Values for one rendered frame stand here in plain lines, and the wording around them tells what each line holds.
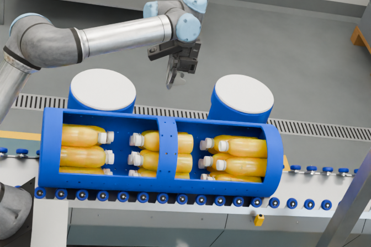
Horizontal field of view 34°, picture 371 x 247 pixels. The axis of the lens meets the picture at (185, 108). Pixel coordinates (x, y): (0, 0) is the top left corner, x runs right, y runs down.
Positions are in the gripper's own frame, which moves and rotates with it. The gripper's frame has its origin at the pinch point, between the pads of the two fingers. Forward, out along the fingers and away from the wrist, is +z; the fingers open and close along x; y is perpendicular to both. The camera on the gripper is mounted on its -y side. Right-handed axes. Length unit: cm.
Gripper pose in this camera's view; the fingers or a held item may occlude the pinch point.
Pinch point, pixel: (167, 85)
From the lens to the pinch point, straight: 207.1
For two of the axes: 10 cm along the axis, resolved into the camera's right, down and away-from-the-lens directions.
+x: -1.3, -6.5, 7.5
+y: 9.7, 0.8, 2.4
